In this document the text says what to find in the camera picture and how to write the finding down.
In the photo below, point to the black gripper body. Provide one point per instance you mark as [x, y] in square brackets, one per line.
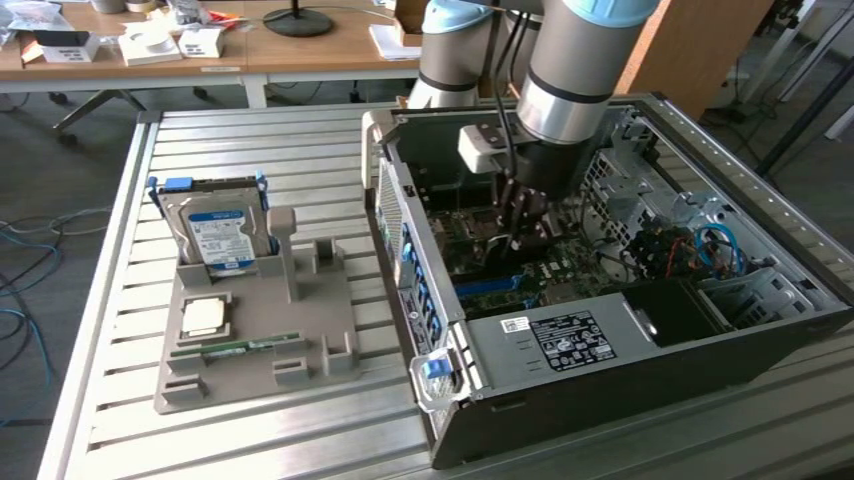
[554, 167]

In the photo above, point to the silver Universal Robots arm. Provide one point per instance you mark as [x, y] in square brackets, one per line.
[574, 65]

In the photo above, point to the CPU socket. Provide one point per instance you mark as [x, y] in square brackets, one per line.
[476, 225]

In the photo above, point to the green motherboard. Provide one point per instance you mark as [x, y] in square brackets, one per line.
[580, 265]

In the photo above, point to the grey chipset heatsink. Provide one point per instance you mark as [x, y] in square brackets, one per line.
[563, 296]

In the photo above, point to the black expansion slot blue clip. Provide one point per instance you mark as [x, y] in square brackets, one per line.
[500, 301]

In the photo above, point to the blue expansion card retainer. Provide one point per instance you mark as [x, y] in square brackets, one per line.
[420, 285]

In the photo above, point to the grey power supply unit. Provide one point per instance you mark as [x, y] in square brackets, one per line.
[507, 360]

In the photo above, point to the wooden cabinet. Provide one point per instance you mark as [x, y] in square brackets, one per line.
[700, 50]

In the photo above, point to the blue case latch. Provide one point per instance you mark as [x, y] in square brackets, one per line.
[435, 370]

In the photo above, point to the white paper stack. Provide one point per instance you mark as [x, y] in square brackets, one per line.
[394, 45]

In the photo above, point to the brown cardboard box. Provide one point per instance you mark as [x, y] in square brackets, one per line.
[408, 20]

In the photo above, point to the black open PC case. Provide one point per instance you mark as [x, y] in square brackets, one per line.
[600, 400]

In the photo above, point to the grey parts rack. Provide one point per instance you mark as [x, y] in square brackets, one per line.
[267, 310]

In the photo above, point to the wooden desk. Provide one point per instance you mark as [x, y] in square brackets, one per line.
[100, 70]
[320, 55]

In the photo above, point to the hard disk with blue caddy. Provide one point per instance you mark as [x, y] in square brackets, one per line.
[220, 235]

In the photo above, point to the black lamp base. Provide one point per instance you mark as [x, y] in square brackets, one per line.
[296, 25]

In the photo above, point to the green RAM stick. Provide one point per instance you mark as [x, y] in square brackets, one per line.
[233, 346]

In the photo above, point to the silver CPU chip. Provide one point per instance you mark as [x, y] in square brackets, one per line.
[203, 317]

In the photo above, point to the small white labelled box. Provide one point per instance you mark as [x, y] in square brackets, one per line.
[200, 45]

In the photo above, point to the white box with tape roll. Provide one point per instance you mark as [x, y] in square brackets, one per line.
[149, 47]

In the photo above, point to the beige tape roll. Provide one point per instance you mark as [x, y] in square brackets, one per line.
[141, 5]

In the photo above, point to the grey cup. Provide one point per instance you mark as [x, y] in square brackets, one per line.
[108, 6]

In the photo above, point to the white box with black lid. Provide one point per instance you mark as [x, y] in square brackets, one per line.
[67, 47]

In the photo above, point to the clear plastic bag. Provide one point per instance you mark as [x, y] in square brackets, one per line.
[33, 15]

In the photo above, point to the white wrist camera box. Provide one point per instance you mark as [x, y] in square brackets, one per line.
[483, 147]

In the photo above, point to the black metal post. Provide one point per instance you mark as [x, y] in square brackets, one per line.
[801, 120]

